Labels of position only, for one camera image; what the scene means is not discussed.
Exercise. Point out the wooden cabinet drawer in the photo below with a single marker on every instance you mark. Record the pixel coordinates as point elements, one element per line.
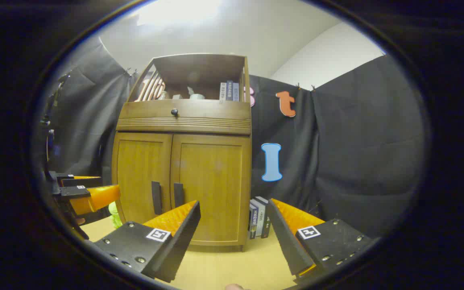
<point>208,117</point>

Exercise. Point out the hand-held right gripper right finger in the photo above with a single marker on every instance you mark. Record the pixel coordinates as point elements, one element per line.
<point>286,241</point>

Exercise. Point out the wooden shoe cabinet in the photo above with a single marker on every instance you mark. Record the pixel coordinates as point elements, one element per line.
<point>199,68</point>

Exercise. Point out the dark equipment stand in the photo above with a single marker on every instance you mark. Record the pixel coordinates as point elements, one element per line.
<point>49,141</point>

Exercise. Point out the dark blue book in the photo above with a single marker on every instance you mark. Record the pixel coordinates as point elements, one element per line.
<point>251,225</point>
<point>230,90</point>

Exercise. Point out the black book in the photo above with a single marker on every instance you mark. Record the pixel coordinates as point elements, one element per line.
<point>267,225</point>

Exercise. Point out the black backdrop cloth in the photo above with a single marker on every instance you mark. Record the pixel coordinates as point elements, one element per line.
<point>357,153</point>

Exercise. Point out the small pale bottle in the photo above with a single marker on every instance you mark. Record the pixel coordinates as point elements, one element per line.
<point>162,96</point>

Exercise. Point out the wooden shoe cabinet door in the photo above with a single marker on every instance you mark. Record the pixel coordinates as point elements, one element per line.
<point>216,181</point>
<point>139,169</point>

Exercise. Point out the green toy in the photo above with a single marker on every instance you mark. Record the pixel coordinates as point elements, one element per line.
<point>115,217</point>

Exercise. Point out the light blue book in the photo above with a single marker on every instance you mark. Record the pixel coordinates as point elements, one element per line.
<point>236,92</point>

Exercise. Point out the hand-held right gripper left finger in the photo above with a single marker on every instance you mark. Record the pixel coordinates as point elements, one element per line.
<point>177,237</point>

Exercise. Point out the grey book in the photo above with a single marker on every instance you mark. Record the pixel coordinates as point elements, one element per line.
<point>223,92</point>
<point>259,217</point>

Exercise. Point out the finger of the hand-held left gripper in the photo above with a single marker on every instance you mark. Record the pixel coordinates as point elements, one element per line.
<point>95,198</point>
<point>83,177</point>

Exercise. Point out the pale stick in cup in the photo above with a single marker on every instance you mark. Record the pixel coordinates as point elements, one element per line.
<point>189,90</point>

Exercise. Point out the white cup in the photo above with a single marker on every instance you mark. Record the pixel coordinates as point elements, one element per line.
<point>197,96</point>

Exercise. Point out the black drawer knob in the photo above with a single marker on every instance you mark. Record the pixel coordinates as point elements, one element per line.
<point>174,112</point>

